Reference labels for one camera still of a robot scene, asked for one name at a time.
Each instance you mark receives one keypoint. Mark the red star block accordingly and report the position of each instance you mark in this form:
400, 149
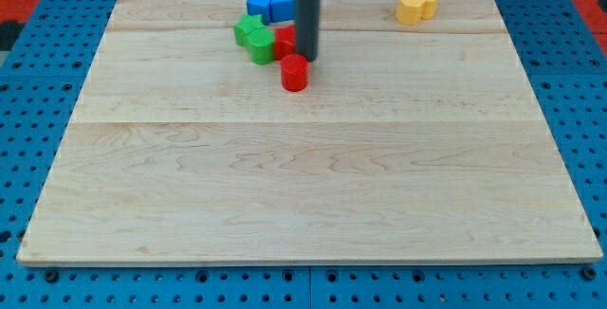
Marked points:
284, 41

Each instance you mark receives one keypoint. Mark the green star block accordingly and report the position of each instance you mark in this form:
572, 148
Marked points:
244, 26

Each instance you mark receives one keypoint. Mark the blue triangle block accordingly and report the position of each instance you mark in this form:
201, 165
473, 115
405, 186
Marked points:
282, 10

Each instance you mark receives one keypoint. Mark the red cylinder block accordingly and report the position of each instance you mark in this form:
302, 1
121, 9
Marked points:
294, 72

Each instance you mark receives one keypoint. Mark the green cylinder block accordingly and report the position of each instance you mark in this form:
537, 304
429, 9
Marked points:
260, 46

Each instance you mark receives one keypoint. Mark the light wooden board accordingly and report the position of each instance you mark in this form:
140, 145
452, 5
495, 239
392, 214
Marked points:
411, 145

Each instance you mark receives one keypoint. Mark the blue cube block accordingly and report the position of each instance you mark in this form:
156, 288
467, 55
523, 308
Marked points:
260, 7

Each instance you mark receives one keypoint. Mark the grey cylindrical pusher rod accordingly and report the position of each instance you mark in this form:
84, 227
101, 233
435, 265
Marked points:
307, 28

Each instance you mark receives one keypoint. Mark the yellow hexagon block front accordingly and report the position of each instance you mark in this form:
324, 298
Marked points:
409, 12

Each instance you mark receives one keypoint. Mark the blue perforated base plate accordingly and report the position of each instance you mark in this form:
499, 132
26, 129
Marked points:
41, 79

